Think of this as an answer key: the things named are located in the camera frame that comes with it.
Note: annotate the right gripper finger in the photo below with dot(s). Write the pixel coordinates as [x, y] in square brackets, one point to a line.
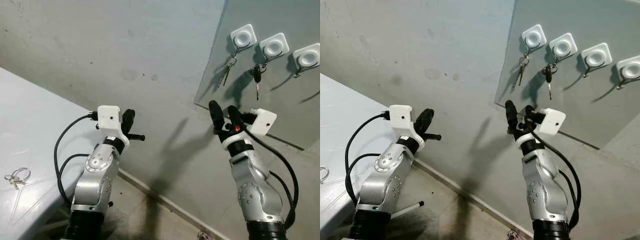
[217, 116]
[513, 116]
[235, 117]
[533, 115]

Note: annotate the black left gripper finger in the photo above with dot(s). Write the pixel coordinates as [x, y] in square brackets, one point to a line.
[129, 120]
[425, 121]

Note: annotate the black head car key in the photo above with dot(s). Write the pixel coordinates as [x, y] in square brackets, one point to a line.
[548, 75]
[257, 75]

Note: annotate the silver key bunch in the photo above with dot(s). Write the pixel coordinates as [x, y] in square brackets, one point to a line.
[522, 62]
[229, 64]

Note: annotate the white rod with black tip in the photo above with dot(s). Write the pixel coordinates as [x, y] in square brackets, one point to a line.
[407, 209]

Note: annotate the white table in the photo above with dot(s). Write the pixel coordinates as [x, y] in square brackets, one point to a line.
[335, 130]
[30, 125]

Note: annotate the small colourful object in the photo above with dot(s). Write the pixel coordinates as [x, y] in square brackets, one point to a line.
[513, 235]
[203, 235]

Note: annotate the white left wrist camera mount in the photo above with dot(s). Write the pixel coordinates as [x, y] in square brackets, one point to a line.
[109, 117]
[400, 117]

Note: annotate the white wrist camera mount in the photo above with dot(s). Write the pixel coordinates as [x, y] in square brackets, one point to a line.
[109, 117]
[552, 121]
[263, 121]
[400, 117]

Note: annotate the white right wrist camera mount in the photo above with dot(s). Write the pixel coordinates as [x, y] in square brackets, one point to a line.
[552, 121]
[263, 121]

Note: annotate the grey wall panel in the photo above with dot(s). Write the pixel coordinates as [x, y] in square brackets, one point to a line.
[590, 110]
[290, 110]

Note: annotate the white square wall hook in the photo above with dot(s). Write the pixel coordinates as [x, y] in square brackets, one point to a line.
[534, 36]
[307, 56]
[630, 68]
[244, 36]
[596, 56]
[274, 46]
[563, 46]

